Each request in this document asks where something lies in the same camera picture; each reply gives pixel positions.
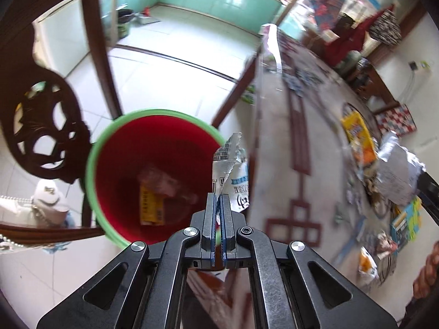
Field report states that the brown red paper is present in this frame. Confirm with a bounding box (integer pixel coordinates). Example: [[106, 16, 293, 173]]
[[375, 231, 398, 260]]

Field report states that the yellow white medicine box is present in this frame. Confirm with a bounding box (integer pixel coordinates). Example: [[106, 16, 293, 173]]
[[138, 167, 179, 226]]

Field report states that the plastic wrapper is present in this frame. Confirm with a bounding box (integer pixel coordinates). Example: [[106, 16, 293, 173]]
[[212, 132, 249, 212]]

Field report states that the white printed paper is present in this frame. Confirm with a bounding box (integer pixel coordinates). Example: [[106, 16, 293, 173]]
[[375, 131, 426, 206]]

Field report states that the black kitchen trash bin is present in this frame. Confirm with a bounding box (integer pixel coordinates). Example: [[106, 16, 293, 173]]
[[117, 8, 136, 39]]

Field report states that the person's right hand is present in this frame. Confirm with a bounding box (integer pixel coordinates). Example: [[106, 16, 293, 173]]
[[413, 242, 439, 299]]

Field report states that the red bin with green rim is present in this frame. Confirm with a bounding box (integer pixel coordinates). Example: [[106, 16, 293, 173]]
[[85, 109, 225, 248]]

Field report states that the floral patterned tablecloth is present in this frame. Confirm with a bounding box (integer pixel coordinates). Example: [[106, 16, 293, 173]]
[[182, 25, 396, 328]]

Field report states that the blue yellow toy board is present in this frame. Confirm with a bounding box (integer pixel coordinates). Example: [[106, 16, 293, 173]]
[[391, 196, 422, 248]]

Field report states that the yellow juice carton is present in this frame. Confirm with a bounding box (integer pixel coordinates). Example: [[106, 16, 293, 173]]
[[342, 111, 376, 166]]

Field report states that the dark carved wooden chair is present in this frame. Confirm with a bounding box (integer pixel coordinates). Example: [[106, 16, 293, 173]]
[[1, 0, 122, 247]]

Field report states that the dark red hanging garment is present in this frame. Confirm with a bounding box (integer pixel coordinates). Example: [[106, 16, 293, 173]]
[[324, 4, 394, 67]]

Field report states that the white refrigerator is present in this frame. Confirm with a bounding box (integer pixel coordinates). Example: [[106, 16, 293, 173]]
[[33, 0, 89, 77]]

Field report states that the red mop with dustpan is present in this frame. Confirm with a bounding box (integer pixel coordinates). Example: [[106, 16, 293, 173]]
[[136, 7, 160, 25]]

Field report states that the black white patterned bag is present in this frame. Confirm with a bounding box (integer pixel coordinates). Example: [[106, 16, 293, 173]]
[[368, 9, 402, 46]]

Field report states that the plaid hanging cloth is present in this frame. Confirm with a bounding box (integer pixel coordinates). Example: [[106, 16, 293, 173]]
[[311, 0, 345, 32]]

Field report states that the dark wooden chair by wall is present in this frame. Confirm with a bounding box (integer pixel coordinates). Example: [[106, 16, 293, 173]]
[[345, 58, 400, 114]]

